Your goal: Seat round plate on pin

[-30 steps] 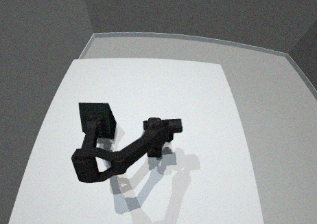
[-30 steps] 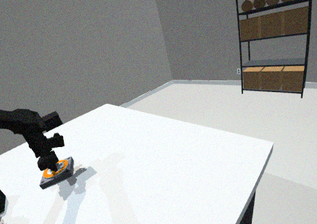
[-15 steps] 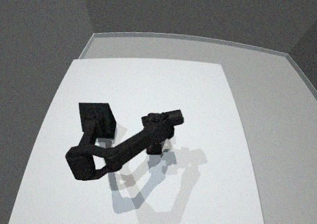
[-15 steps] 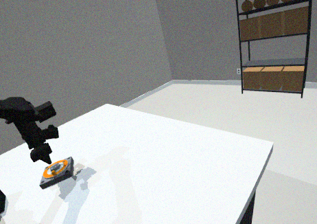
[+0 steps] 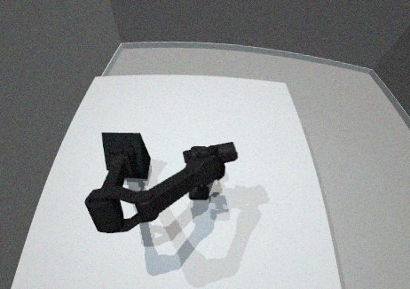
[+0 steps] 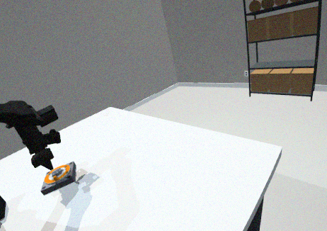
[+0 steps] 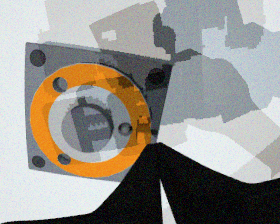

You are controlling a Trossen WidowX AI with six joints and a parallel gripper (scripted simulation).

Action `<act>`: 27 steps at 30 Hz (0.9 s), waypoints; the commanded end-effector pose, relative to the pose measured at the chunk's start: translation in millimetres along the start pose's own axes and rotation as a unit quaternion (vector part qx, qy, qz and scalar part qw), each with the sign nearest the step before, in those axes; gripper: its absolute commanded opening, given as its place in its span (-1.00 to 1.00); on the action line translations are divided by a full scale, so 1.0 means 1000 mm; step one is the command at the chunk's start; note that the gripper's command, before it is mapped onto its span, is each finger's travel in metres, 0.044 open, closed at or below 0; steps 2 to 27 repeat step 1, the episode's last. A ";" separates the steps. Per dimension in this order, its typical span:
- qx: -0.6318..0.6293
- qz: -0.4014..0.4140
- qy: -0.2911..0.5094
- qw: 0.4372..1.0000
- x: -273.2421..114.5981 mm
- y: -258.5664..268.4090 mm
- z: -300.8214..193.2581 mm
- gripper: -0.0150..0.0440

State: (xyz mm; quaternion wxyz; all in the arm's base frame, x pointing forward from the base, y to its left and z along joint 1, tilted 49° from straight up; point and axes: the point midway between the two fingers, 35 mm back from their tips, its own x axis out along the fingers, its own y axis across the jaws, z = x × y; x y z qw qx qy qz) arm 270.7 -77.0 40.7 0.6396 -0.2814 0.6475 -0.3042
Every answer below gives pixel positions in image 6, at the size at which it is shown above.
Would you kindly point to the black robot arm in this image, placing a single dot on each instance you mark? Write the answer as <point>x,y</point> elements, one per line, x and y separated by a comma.
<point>25,119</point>

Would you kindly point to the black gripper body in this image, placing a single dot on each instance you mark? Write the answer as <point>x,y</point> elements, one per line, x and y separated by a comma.
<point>42,155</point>

